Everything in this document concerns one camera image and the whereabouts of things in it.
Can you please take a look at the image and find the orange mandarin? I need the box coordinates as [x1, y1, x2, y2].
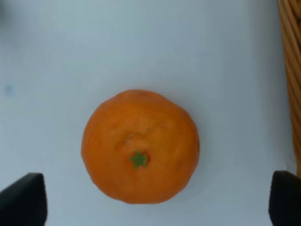
[81, 89, 200, 204]

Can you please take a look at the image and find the orange wicker basket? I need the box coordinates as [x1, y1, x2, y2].
[277, 0, 301, 177]

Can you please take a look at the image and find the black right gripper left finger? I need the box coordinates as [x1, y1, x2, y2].
[0, 173, 47, 226]

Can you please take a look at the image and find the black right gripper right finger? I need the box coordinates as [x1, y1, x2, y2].
[269, 171, 301, 226]

